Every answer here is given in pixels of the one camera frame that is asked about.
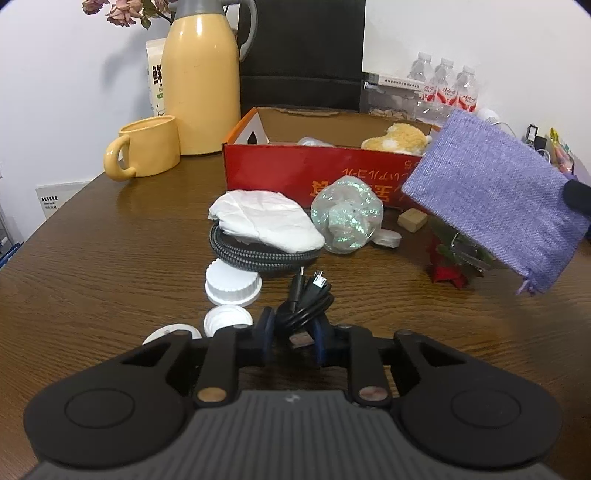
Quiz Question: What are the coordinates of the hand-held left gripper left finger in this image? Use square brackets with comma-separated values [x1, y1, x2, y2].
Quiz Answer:
[117, 306, 278, 409]

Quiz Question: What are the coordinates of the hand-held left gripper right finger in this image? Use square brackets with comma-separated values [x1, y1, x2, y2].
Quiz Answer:
[311, 318, 463, 408]

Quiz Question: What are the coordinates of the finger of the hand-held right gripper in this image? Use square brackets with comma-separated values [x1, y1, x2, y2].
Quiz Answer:
[564, 179, 591, 217]

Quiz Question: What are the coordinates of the black usb cable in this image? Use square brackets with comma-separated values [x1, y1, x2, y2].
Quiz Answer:
[276, 265, 334, 349]

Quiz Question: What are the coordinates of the black braided cable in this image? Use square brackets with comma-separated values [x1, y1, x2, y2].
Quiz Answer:
[210, 222, 320, 278]

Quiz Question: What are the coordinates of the purple cloth pouch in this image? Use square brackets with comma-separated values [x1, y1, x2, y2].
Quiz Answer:
[401, 108, 588, 296]

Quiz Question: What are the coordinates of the white cloth pad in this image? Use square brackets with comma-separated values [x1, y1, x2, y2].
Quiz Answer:
[208, 189, 325, 253]

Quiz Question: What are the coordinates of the artificial red rose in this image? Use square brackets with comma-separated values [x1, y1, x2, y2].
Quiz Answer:
[427, 217, 497, 291]

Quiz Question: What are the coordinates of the tan rectangular block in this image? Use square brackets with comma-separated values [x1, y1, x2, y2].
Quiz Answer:
[398, 208, 429, 232]

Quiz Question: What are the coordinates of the red cardboard box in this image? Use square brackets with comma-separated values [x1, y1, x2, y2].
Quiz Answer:
[222, 107, 444, 213]

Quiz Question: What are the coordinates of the yellow white plush hamster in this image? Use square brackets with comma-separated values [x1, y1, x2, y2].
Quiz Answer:
[361, 122, 435, 156]

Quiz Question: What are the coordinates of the small white cap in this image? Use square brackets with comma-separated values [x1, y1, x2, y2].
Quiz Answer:
[203, 305, 254, 337]

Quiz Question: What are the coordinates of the colourful snack packet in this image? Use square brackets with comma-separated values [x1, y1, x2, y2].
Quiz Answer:
[547, 127, 578, 176]

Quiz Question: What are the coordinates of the white ridged lid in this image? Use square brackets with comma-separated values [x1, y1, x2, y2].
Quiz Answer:
[205, 258, 264, 306]

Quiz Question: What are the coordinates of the black device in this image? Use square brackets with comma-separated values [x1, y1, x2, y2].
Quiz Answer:
[524, 124, 550, 153]

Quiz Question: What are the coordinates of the glitter plastic bag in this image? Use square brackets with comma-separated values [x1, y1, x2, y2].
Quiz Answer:
[310, 178, 384, 254]

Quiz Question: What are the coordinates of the water bottle with red label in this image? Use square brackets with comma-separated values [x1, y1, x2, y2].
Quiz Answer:
[406, 52, 435, 102]
[455, 65, 478, 114]
[431, 58, 458, 110]

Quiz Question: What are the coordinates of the clear plastic food container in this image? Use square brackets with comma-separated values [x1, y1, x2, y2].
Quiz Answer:
[360, 72, 432, 123]

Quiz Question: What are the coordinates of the yellow mug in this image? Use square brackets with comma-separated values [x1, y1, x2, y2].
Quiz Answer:
[103, 115, 181, 182]

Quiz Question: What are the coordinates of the yellow thermos jug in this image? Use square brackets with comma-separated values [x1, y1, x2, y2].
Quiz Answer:
[161, 0, 258, 156]

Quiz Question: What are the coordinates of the white carton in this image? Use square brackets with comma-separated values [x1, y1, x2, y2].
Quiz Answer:
[146, 38, 168, 118]

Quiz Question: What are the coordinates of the black paper bag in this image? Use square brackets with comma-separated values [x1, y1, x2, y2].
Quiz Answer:
[238, 0, 366, 112]

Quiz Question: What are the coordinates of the dried pink flower bouquet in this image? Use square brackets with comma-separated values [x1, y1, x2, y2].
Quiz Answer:
[82, 0, 172, 29]

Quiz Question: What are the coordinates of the white ring lid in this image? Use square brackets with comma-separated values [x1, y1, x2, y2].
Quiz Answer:
[142, 324, 204, 347]

